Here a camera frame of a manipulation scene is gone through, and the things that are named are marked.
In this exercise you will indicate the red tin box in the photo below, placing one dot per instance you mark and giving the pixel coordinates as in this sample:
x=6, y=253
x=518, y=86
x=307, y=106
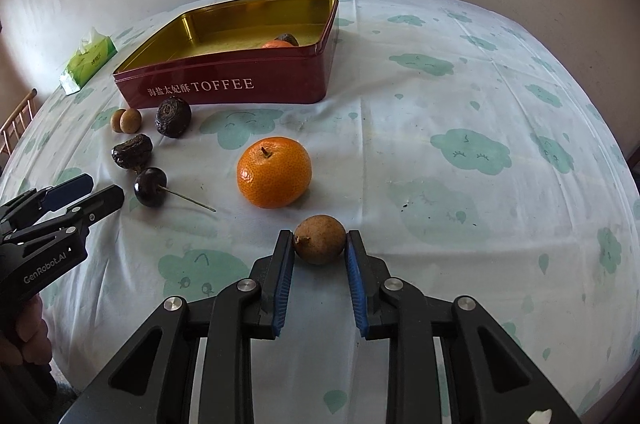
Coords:
x=225, y=83

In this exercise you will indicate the person's left hand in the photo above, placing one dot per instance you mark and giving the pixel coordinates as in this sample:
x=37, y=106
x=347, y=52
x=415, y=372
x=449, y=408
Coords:
x=27, y=334

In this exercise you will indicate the light wooden chair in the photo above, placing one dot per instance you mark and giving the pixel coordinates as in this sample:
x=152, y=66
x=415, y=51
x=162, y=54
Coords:
x=17, y=121

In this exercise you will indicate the mandarin with brown blemish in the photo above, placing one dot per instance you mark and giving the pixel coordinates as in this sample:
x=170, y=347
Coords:
x=277, y=44

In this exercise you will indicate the small dark passion fruit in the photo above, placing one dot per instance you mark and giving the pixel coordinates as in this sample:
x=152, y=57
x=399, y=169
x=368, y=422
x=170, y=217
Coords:
x=172, y=117

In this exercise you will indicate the green tissue pack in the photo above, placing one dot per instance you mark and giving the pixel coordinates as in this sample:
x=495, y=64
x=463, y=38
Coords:
x=87, y=59

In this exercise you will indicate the large brown longan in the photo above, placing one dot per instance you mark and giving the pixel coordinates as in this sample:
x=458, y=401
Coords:
x=320, y=240

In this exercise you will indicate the mandarin with stem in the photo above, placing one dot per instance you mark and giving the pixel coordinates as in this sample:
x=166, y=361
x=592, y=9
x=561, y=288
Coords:
x=274, y=176

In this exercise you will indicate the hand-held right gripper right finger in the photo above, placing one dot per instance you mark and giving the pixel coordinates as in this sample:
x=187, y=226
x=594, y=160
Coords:
x=356, y=284

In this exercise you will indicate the dark wrinkled date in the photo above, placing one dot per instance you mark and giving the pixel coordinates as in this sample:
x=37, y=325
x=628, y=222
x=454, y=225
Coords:
x=131, y=150

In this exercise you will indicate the large dark passion fruit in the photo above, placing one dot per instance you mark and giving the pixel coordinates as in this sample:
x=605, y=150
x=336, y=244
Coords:
x=288, y=37

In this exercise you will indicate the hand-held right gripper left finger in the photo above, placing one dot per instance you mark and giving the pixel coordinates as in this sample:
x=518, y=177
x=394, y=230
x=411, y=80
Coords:
x=285, y=284

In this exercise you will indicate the dark cherry with stem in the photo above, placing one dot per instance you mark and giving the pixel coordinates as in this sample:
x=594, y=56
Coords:
x=150, y=187

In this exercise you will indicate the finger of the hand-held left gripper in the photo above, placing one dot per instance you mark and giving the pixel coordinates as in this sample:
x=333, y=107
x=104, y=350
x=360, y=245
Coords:
x=102, y=201
x=65, y=194

